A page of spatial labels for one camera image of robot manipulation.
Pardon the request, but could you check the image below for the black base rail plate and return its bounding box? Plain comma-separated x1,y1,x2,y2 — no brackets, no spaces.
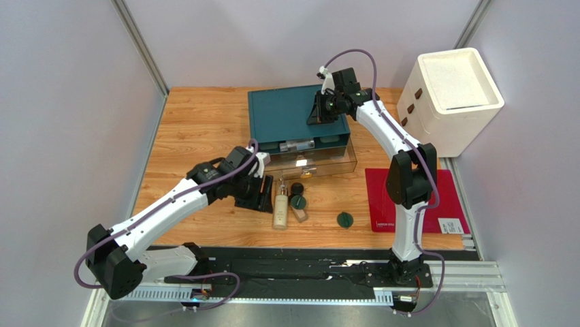
191,258,434,289

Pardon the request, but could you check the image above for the teal drawer organizer box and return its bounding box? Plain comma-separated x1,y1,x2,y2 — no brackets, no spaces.
247,84,351,154

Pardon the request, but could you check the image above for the dark green round compact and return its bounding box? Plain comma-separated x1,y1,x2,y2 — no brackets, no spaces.
336,212,354,229

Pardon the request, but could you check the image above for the white foam drawer cabinet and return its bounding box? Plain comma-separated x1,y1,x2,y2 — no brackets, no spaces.
397,48,504,158

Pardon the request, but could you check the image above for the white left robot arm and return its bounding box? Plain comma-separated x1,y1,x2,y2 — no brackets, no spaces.
74,140,273,300

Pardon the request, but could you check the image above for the clear small cosmetic bottle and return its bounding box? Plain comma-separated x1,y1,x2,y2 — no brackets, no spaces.
279,139,315,152

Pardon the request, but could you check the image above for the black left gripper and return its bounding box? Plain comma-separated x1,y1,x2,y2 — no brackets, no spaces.
230,172,274,213

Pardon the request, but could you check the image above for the white pump lotion bottle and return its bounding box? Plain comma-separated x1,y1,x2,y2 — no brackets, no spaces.
272,179,289,230

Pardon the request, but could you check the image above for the black round jar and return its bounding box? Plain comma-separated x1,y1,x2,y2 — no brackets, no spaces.
290,183,304,196

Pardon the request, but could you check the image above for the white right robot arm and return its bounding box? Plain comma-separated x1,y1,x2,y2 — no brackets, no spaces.
306,66,438,285

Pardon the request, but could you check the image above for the red mirror case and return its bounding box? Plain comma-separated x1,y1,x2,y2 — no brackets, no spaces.
364,169,472,235

